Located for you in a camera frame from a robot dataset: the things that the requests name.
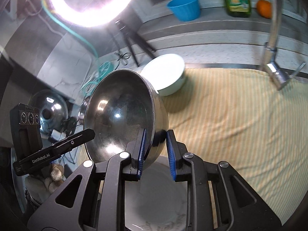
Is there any black device with cables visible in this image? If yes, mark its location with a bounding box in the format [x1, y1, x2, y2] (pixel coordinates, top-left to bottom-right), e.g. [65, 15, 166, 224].
[40, 116, 82, 148]

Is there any red steel small bowl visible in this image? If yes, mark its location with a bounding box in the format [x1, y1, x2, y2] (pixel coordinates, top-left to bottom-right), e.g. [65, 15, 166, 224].
[78, 96, 90, 125]

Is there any large steel bowl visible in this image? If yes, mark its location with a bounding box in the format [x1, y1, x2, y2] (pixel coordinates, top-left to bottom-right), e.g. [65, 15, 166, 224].
[84, 69, 169, 168]

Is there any striped yellow towel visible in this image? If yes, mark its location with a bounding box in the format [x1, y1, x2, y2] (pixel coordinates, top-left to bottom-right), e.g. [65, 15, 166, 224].
[163, 68, 307, 223]

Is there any glass pot lid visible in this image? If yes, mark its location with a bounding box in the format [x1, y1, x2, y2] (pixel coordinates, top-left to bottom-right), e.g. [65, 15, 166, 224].
[29, 90, 68, 127]

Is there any blue plastic cup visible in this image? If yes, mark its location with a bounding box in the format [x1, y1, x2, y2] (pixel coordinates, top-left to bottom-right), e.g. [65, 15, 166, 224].
[167, 0, 201, 21]

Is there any orange fruit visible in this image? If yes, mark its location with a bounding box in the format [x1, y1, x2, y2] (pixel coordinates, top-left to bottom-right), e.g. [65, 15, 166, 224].
[256, 0, 272, 19]

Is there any chrome faucet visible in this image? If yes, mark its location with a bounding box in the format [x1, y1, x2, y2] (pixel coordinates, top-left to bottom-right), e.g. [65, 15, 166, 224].
[260, 0, 306, 91]

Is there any light green ceramic bowl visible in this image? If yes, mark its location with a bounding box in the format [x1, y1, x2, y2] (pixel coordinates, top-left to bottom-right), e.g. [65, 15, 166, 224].
[141, 54, 185, 96]

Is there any ring light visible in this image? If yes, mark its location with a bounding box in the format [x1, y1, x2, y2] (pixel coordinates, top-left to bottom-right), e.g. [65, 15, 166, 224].
[49, 0, 131, 28]

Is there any white plate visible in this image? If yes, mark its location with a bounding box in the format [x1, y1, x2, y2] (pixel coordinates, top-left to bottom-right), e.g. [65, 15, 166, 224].
[125, 156, 187, 230]

